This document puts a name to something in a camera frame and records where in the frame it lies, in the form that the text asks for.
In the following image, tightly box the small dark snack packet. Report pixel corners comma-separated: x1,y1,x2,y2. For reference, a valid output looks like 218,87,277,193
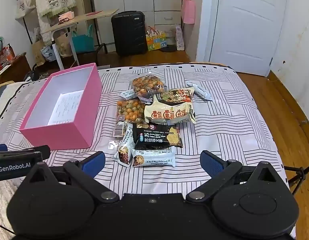
138,94,155,105

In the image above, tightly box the clear snack packet white label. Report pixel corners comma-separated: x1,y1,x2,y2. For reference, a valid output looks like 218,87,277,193
112,120,133,138

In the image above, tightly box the teal paper bag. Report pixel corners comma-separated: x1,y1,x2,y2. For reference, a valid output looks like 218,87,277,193
72,25,95,54

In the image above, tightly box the black cracker packet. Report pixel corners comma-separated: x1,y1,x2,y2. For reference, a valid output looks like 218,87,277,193
132,122,183,150

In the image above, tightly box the pink paper bag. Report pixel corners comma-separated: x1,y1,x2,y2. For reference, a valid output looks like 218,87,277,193
181,0,196,25

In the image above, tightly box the white printed paper sheet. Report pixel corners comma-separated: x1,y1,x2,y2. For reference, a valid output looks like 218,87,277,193
47,90,84,125

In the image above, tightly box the black tripod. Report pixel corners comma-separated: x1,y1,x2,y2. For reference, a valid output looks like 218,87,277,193
284,164,308,196

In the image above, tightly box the clear bag of orange nuts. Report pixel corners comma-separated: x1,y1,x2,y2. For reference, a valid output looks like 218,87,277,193
130,72,168,103
116,99,146,125

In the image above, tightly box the red printed bag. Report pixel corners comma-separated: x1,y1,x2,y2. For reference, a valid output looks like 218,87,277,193
0,46,16,68

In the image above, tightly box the white door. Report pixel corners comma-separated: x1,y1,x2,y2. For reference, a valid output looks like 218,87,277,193
209,0,289,77

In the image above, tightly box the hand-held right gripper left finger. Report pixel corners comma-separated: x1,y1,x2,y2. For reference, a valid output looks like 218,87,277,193
24,151,120,204

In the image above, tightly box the black suitcase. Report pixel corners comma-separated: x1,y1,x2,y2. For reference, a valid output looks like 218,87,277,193
111,11,148,56

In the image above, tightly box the tall white packet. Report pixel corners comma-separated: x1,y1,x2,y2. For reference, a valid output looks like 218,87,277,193
175,24,185,51

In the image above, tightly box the cream noodle packet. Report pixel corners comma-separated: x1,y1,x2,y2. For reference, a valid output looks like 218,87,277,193
144,87,196,125

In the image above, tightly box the pink item with red cord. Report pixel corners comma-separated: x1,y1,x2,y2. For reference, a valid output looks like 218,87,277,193
58,11,75,23

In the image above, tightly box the dark wooden cabinet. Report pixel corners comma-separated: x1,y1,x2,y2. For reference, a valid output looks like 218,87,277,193
0,52,32,84

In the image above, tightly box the pink cardboard box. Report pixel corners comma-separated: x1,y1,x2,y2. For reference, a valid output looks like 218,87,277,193
19,63,103,150

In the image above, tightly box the brown paper bag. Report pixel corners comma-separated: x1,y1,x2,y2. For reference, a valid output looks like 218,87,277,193
54,31,74,57

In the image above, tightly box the white snack bar packet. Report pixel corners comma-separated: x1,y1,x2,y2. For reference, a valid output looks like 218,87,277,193
112,127,136,167
186,81,213,102
131,146,176,168

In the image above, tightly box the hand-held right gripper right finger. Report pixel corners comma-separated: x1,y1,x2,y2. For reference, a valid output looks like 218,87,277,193
186,150,282,202

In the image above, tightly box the small white snack packet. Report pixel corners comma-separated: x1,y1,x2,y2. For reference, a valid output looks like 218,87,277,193
119,89,135,101

